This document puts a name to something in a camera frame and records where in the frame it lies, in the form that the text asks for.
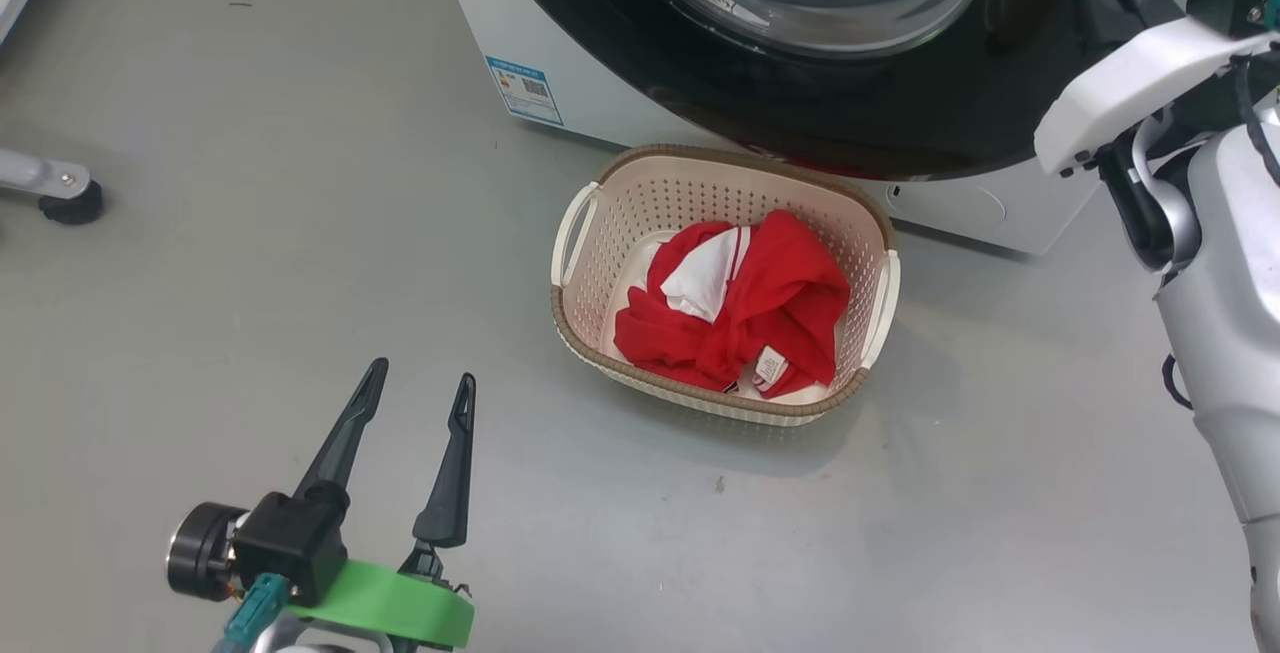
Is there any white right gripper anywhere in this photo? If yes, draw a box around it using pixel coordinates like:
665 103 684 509
988 0 1280 179

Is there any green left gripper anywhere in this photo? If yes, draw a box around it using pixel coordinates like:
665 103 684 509
285 358 477 650

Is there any red and white garment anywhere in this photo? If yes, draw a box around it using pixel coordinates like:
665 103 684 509
613 210 852 400

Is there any grey plastic lid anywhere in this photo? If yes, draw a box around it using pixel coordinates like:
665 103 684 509
885 181 1006 230

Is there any cream perforated laundry basket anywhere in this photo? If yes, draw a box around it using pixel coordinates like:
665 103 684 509
550 144 901 428

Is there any white front-load washing machine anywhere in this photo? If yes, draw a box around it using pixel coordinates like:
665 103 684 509
430 0 1111 256

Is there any blue energy label sticker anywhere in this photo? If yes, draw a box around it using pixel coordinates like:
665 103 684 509
486 55 564 128

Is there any teal plug left camera cable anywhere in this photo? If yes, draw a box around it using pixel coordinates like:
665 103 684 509
210 573 291 653

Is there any metal frame leg flat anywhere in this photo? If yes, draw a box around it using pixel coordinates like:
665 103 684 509
0 148 91 200

